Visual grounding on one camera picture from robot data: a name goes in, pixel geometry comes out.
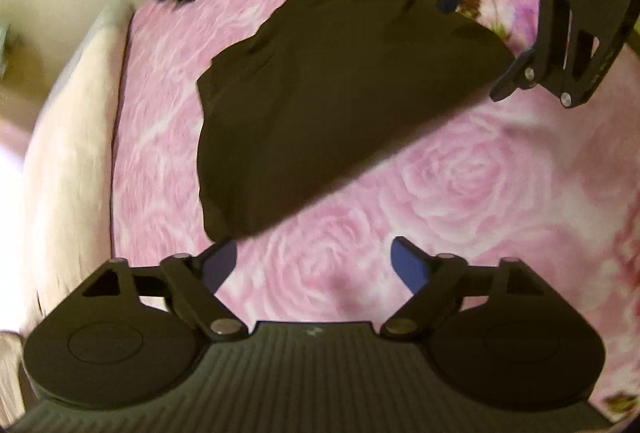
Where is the pale mattress side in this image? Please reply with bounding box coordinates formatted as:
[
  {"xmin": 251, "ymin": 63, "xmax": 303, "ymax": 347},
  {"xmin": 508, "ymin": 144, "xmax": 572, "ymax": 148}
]
[{"xmin": 19, "ymin": 2, "xmax": 137, "ymax": 335}]

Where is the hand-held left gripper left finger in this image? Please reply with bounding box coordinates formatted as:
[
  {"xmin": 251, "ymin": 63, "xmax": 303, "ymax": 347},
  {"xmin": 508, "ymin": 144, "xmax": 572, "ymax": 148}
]
[{"xmin": 82, "ymin": 240, "xmax": 249, "ymax": 342}]

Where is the dark brown garment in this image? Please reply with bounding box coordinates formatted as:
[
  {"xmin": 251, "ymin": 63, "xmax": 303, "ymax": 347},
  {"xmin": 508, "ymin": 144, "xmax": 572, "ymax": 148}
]
[{"xmin": 196, "ymin": 0, "xmax": 517, "ymax": 242}]

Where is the pink floral bed sheet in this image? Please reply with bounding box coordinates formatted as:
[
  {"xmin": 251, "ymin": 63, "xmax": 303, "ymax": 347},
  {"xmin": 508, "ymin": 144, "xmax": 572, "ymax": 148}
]
[{"xmin": 109, "ymin": 0, "xmax": 640, "ymax": 425}]

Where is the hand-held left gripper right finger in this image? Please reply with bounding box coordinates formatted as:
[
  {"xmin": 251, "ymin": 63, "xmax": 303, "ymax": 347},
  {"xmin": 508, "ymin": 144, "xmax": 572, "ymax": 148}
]
[{"xmin": 381, "ymin": 235, "xmax": 547, "ymax": 340}]

